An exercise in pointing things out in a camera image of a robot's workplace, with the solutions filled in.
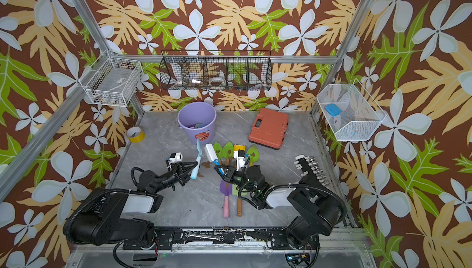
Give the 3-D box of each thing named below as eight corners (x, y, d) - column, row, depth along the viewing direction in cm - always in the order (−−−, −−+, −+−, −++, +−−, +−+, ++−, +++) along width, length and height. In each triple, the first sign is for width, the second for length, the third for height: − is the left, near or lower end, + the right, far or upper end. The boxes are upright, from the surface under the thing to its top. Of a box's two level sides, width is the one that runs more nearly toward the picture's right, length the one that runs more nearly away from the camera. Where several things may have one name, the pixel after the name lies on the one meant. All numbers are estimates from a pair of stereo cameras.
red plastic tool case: (247, 142, 107) (248, 137, 103) (259, 112, 122) (260, 107, 119) (280, 151, 103) (281, 146, 99) (288, 119, 118) (289, 114, 114)
